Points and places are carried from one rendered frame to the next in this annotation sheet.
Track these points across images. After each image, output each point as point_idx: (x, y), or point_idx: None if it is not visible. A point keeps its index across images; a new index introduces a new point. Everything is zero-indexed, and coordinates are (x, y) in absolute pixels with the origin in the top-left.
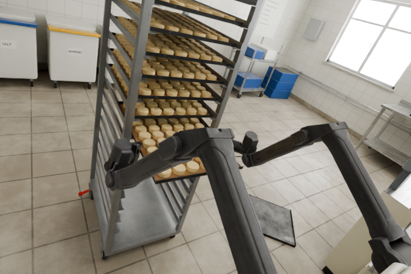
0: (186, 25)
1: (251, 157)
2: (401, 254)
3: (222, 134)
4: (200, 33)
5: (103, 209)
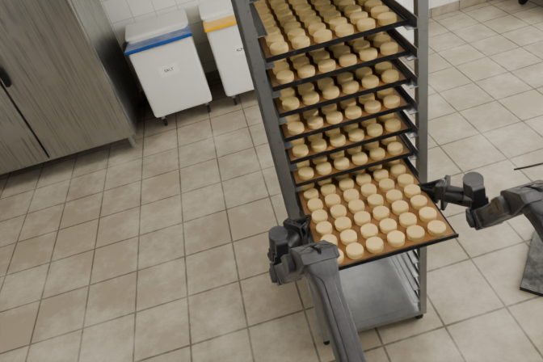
0: (331, 45)
1: (475, 216)
2: None
3: (322, 257)
4: (346, 59)
5: None
